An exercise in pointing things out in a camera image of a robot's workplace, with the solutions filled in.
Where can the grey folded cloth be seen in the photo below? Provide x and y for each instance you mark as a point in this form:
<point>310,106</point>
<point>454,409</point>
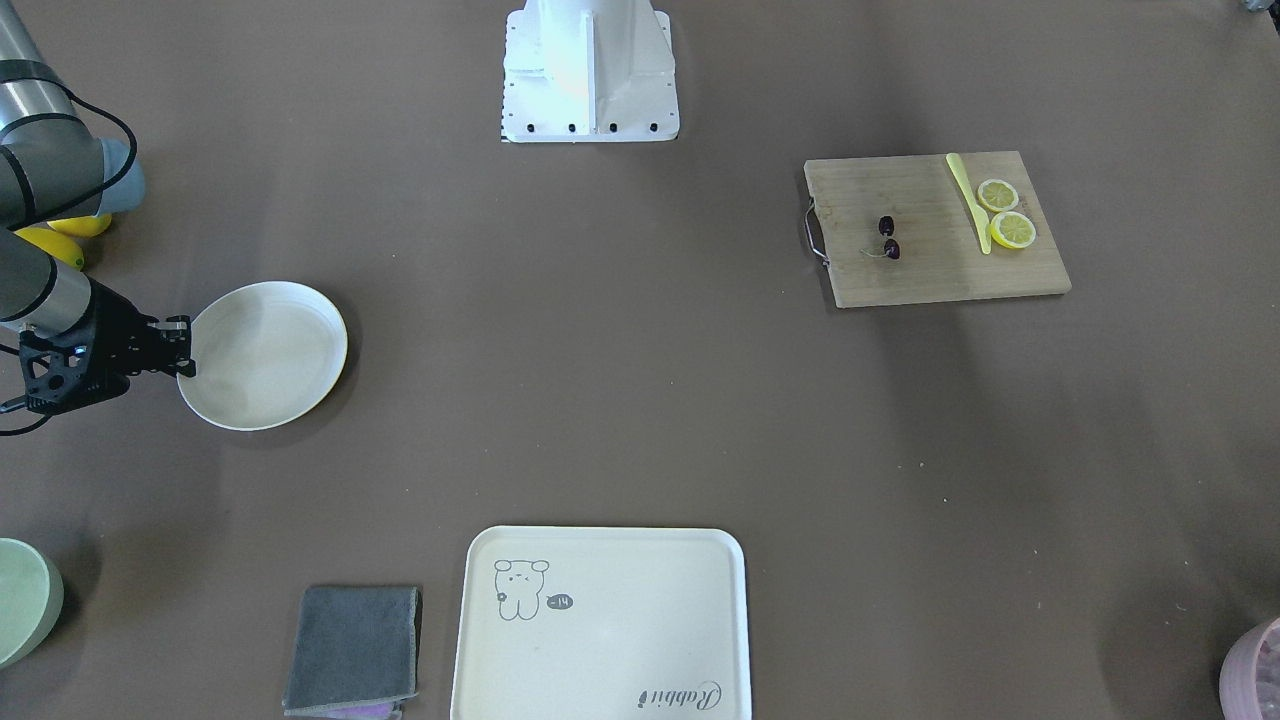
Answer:
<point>355,652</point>

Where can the light green bowl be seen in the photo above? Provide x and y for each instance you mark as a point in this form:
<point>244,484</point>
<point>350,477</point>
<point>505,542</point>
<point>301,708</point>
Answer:
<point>32,596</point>

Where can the dark red cherry lower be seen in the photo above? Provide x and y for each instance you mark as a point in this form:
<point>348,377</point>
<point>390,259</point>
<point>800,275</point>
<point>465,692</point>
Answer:
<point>890,250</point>

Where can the yellow-green plastic knife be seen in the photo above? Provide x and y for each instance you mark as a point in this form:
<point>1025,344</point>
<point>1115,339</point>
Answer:
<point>979,215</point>

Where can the lemon slice upper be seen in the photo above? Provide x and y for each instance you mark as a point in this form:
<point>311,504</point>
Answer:
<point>997,195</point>

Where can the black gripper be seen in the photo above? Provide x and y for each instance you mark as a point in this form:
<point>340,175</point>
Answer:
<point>118,328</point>

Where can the cream round plate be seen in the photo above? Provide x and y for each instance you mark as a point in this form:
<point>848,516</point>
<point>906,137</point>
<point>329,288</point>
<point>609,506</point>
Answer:
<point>265,354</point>

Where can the lemon slice lower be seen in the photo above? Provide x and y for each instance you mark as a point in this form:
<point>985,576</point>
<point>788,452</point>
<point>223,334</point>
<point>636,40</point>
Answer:
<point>1012,230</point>

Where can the yellow lemon lower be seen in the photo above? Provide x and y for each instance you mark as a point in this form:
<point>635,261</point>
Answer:
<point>60,246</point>

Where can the yellow lemon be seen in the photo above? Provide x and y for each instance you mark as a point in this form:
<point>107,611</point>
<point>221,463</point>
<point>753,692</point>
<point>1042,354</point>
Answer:
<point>82,227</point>
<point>60,246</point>

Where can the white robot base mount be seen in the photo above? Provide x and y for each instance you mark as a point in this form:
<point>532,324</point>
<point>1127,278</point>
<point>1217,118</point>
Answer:
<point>589,72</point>

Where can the wooden cutting board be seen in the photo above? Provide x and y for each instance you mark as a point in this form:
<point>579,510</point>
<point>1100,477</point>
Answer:
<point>940,256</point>

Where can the yellow lemon upper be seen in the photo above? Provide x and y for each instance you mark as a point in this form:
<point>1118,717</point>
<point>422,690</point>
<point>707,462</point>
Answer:
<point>82,227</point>

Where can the lemon slice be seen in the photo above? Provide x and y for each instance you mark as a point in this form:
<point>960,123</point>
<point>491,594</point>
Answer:
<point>1012,230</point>
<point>997,195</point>

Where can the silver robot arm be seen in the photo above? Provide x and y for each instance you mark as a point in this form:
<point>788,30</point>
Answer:
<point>52,167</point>

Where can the cream rectangular tray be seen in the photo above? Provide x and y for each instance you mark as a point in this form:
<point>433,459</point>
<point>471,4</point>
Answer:
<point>603,623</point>

